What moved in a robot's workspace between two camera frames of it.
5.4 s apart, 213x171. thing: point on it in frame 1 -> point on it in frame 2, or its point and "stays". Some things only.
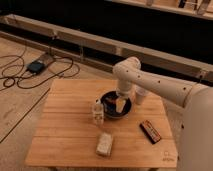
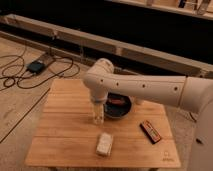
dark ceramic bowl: x=108 y=102 stays
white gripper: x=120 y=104 -> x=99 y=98
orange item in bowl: x=111 y=100 stays
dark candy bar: x=150 y=132 stays
